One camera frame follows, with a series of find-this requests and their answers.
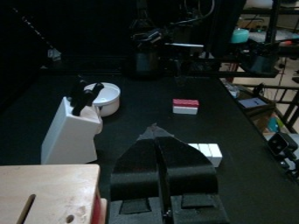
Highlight black-handled toy knife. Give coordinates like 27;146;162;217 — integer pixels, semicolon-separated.
89;81;107;102
67;78;90;102
81;88;98;108
71;92;91;117

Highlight white maki sushi roll toy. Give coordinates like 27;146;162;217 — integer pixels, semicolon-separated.
187;142;225;168

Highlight teal cylinder container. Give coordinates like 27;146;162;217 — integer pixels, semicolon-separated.
229;27;252;45

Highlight red and white salmon sushi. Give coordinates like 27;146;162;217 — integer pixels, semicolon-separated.
173;98;202;116

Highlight hanging black cable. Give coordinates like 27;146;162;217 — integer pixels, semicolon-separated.
171;0;217;27

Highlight dark tablet with bright screen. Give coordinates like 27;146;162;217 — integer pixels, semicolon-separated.
238;97;270;109

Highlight white toy pot black handles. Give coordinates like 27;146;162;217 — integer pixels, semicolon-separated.
83;81;123;118

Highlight clear plastic bottle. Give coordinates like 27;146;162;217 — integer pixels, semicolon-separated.
224;80;242;99

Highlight black round tub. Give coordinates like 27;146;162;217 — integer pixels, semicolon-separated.
248;43;281;74

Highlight diagonal brace cable with turnbuckle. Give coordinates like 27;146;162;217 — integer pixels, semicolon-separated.
11;6;63;63

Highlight wooden toy box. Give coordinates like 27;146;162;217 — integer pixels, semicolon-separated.
0;164;103;224

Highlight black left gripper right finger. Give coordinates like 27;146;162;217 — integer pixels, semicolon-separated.
157;124;232;224

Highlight black metal shelf rack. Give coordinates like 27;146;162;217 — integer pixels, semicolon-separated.
218;0;299;135

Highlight black camera box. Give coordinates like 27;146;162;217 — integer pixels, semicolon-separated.
266;131;299;158

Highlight white wooden knife block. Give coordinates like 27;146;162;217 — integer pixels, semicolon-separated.
41;96;106;165

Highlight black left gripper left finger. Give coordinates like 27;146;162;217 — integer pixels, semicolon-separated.
107;123;165;224

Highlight black cloth backdrop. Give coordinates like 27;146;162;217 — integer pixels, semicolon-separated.
0;0;138;77

